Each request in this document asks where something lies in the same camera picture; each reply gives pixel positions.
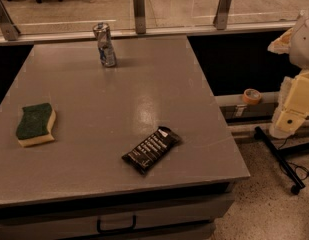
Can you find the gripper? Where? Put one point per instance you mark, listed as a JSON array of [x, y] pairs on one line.
[[303, 45]]

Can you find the silver blue Red Bull can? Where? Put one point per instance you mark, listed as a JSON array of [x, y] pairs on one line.
[[102, 34]]

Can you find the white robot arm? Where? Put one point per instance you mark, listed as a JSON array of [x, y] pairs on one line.
[[295, 42]]

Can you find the roll of tan tape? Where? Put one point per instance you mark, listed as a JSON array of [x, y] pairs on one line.
[[251, 96]]

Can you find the black wheeled stand base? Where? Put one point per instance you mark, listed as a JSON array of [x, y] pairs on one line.
[[280, 155]]

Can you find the grey table drawer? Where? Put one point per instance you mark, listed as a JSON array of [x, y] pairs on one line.
[[189, 218]]

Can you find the black snack packet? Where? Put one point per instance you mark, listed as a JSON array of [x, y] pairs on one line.
[[152, 149]]

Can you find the green yellow sponge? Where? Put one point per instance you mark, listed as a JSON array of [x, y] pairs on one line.
[[36, 125]]

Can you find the right metal bracket post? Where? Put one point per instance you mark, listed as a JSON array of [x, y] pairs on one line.
[[222, 12]]

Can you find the metal bracket post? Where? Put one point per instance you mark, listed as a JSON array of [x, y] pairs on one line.
[[8, 28], [222, 12], [139, 16]]

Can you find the middle metal bracket post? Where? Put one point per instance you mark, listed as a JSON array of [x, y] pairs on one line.
[[139, 16]]

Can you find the black drawer handle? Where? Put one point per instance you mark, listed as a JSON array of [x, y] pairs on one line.
[[116, 224]]

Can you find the left metal bracket post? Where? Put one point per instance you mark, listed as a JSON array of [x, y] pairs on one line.
[[8, 28]]

